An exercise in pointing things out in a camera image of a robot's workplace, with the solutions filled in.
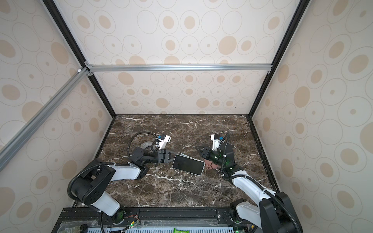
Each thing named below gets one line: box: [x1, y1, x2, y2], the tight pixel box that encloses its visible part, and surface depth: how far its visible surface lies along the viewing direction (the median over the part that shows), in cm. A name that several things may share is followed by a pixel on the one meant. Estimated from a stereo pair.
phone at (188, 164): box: [172, 153, 206, 176], surface depth 69 cm
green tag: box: [173, 227, 190, 233], surface depth 70 cm
